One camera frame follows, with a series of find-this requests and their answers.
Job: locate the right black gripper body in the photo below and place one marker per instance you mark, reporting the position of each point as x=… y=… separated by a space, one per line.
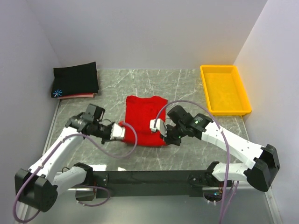
x=174 y=134

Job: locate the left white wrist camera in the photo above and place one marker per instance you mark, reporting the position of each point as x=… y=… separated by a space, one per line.
x=117 y=132

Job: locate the folded pink t shirt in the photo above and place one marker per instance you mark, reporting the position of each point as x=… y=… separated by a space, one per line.
x=85 y=95

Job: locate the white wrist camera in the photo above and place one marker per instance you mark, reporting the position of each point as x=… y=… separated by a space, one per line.
x=117 y=132
x=158 y=125

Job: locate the red t shirt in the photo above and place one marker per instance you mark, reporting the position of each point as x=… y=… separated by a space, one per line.
x=139 y=112

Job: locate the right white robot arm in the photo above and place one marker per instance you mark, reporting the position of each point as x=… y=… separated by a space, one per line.
x=258 y=165

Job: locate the yellow plastic bin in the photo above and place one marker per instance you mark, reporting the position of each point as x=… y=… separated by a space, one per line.
x=224 y=91

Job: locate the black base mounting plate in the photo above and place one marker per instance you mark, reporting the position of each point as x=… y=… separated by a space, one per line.
x=156 y=183

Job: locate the folded black t shirt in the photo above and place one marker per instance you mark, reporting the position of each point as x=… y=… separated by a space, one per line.
x=75 y=80

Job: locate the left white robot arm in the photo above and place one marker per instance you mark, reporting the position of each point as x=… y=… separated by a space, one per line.
x=39 y=186

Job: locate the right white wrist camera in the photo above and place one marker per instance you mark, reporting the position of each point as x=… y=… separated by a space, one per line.
x=158 y=125

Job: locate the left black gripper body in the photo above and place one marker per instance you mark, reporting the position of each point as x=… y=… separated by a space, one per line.
x=102 y=130

